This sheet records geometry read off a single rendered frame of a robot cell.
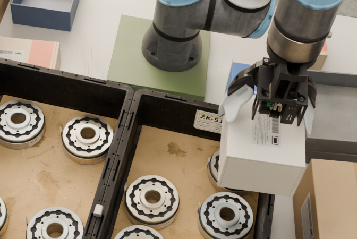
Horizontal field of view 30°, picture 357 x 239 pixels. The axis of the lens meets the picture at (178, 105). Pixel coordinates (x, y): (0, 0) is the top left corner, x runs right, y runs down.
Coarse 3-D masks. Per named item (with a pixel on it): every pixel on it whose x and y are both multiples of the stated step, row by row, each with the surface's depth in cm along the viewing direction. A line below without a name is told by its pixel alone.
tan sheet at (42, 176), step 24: (48, 120) 138; (0, 144) 133; (48, 144) 134; (0, 168) 129; (24, 168) 130; (48, 168) 131; (72, 168) 131; (96, 168) 132; (0, 192) 126; (24, 192) 127; (48, 192) 127; (72, 192) 128; (24, 216) 124
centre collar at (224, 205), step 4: (220, 204) 126; (224, 204) 126; (228, 204) 126; (232, 204) 126; (216, 208) 125; (220, 208) 125; (224, 208) 126; (228, 208) 126; (232, 208) 125; (236, 208) 125; (216, 212) 124; (236, 212) 125; (216, 216) 124; (236, 216) 124; (216, 220) 124; (220, 220) 124; (224, 220) 124; (232, 220) 124; (236, 220) 124; (220, 224) 124; (224, 224) 123; (228, 224) 123; (232, 224) 123
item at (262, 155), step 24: (240, 120) 104; (264, 120) 104; (240, 144) 101; (264, 144) 101; (288, 144) 102; (240, 168) 102; (264, 168) 101; (288, 168) 100; (264, 192) 106; (288, 192) 106
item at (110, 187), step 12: (156, 96) 132; (168, 96) 132; (132, 108) 129; (204, 108) 132; (216, 108) 131; (132, 120) 128; (120, 144) 124; (120, 156) 122; (120, 168) 121; (108, 180) 119; (108, 192) 117; (108, 204) 116; (264, 216) 118; (96, 228) 113; (264, 228) 116
